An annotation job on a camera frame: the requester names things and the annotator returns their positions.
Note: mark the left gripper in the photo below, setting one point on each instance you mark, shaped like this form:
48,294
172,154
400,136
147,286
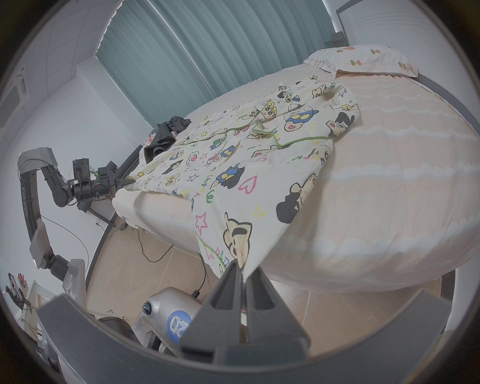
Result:
107,185

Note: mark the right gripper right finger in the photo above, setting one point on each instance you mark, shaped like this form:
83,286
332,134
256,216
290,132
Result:
266,315

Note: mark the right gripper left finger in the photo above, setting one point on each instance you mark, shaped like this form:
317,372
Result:
221,311

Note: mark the white printed pyjama top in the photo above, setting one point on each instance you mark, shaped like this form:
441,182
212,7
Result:
225,157

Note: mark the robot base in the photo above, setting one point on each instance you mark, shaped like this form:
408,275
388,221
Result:
161,305

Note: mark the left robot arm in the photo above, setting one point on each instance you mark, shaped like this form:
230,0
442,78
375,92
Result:
56,187

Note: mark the pile of clothes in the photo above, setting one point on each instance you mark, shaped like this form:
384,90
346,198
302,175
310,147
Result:
163,137

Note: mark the white ceiling air conditioner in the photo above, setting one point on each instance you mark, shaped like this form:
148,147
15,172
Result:
13,99

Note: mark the blue-green curtain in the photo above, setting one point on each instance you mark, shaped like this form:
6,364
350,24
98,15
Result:
142,56
255,33

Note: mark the bed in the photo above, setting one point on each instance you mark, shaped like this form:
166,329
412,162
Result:
393,168

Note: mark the grey white bedside table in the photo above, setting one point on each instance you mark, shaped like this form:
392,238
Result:
336,36

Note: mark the white printed pillow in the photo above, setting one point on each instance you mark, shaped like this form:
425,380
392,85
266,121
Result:
367,58

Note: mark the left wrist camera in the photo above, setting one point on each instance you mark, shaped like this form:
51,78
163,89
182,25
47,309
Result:
80,168

